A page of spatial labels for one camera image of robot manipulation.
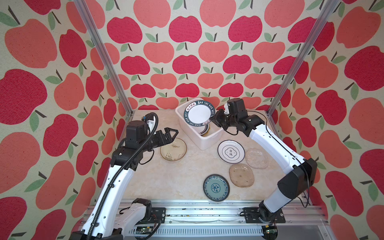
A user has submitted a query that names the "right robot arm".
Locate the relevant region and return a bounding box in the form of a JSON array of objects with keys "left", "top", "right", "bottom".
[{"left": 210, "top": 110, "right": 318, "bottom": 223}]

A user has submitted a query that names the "white plate dark lettered rim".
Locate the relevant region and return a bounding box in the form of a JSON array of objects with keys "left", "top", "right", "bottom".
[{"left": 183, "top": 100, "right": 216, "bottom": 127}]

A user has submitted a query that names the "teal patterned plate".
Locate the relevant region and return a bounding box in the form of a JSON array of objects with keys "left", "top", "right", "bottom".
[{"left": 203, "top": 174, "right": 230, "bottom": 202}]

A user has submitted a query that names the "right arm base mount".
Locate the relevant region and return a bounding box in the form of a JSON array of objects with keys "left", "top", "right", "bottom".
[{"left": 239, "top": 208, "right": 286, "bottom": 224}]

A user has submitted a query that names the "white plate green red rim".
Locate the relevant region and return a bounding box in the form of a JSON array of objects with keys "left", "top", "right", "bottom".
[{"left": 196, "top": 124, "right": 210, "bottom": 136}]

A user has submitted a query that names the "right aluminium frame post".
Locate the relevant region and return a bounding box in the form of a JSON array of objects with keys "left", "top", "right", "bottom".
[{"left": 267, "top": 0, "right": 339, "bottom": 117}]

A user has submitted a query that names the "white plastic bin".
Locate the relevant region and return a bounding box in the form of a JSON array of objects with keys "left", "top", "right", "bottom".
[{"left": 175, "top": 98, "right": 224, "bottom": 150}]

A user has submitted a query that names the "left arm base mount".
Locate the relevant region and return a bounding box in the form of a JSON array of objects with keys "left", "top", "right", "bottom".
[{"left": 137, "top": 207, "right": 166, "bottom": 225}]

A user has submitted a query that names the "beige plate brown rim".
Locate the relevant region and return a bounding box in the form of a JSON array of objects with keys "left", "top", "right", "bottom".
[{"left": 160, "top": 138, "right": 187, "bottom": 162}]

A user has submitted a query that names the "aluminium frame post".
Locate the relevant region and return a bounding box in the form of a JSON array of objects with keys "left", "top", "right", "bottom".
[
  {"left": 267, "top": 0, "right": 339, "bottom": 117},
  {"left": 74, "top": 0, "right": 134, "bottom": 117}
]

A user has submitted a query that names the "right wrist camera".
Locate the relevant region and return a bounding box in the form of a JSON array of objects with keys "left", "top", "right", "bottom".
[{"left": 224, "top": 98, "right": 248, "bottom": 117}]

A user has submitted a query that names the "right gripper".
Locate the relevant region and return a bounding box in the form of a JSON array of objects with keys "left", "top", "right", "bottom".
[{"left": 208, "top": 107, "right": 238, "bottom": 130}]

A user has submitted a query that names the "clear glass plate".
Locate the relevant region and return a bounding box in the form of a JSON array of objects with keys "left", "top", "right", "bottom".
[{"left": 245, "top": 149, "right": 269, "bottom": 170}]

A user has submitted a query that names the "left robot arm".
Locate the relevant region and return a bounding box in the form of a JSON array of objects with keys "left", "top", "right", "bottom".
[{"left": 70, "top": 128, "right": 179, "bottom": 240}]

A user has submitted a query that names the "brown translucent glass plate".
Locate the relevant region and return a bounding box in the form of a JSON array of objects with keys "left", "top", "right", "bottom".
[{"left": 229, "top": 164, "right": 255, "bottom": 188}]

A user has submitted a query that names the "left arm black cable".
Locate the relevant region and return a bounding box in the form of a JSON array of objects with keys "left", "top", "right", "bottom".
[{"left": 86, "top": 112, "right": 160, "bottom": 240}]

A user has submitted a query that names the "left aluminium frame post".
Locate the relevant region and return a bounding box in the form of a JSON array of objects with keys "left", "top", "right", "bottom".
[{"left": 74, "top": 0, "right": 134, "bottom": 117}]

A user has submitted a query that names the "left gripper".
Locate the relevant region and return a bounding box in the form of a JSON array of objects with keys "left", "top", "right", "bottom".
[{"left": 139, "top": 127, "right": 179, "bottom": 152}]

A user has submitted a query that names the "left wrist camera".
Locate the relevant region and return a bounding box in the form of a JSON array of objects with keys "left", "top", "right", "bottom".
[{"left": 126, "top": 121, "right": 149, "bottom": 143}]

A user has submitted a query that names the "white plate black flower outline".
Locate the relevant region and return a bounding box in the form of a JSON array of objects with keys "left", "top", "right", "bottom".
[{"left": 218, "top": 140, "right": 245, "bottom": 164}]

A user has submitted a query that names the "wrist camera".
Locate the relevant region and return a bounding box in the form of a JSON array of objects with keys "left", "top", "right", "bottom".
[
  {"left": 126, "top": 121, "right": 149, "bottom": 143},
  {"left": 224, "top": 98, "right": 248, "bottom": 117}
]

